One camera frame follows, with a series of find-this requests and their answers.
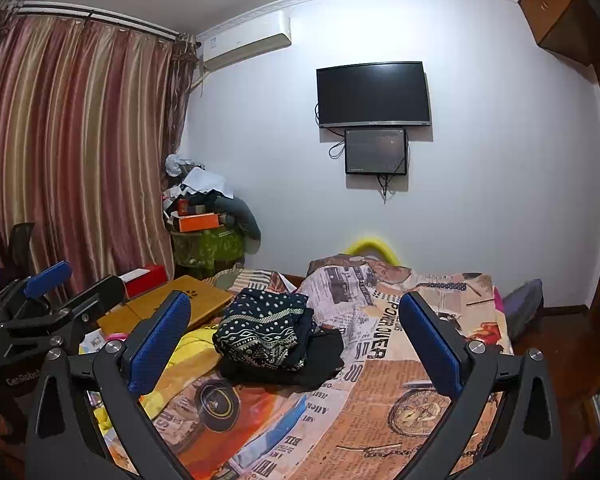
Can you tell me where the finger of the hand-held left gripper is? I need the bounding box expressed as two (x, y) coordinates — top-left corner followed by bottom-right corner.
(2, 275), (127, 348)
(0, 260), (73, 321)

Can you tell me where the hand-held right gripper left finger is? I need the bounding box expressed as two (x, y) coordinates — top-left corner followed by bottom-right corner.
(25, 290), (193, 480)

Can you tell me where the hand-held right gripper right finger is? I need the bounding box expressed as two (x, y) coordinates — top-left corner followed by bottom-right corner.
(399, 291), (563, 480)

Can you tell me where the navy patterned hoodie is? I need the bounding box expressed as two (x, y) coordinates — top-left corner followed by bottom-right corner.
(212, 287), (318, 373)

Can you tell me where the yellow garment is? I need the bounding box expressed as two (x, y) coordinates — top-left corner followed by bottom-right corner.
(140, 322), (231, 421)

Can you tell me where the pile of papers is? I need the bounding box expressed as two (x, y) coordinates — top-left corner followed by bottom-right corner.
(77, 330), (106, 356)

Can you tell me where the black office chair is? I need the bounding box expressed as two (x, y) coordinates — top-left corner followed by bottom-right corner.
(2, 222), (36, 281)

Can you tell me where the bamboo lap desk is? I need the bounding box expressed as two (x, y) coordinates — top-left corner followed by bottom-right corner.
(96, 275), (234, 333)

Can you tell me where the red box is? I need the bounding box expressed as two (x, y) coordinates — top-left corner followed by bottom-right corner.
(120, 263), (162, 298)

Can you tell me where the purple grey bag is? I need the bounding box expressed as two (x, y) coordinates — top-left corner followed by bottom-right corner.
(502, 279), (545, 343)

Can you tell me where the black garment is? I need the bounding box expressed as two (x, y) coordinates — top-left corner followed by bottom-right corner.
(220, 325), (346, 391)

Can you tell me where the striped brown curtain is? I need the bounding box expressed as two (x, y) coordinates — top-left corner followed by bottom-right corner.
(0, 10), (201, 301)

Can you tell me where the orange box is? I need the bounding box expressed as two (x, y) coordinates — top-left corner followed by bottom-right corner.
(179, 213), (220, 233)

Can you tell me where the newspaper print bed sheet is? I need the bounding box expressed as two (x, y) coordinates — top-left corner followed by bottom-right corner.
(145, 252), (516, 480)

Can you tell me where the small black monitor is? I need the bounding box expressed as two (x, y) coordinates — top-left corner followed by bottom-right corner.
(344, 128), (409, 176)

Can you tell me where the large black television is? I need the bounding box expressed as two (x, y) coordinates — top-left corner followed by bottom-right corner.
(316, 61), (432, 129)

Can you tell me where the curtain rod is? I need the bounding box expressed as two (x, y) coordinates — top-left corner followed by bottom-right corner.
(0, 0), (201, 43)

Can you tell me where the white air conditioner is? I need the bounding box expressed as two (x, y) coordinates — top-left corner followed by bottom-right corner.
(196, 12), (292, 71)

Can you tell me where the wooden overhead cabinet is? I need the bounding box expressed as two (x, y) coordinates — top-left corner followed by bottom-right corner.
(517, 0), (600, 66)

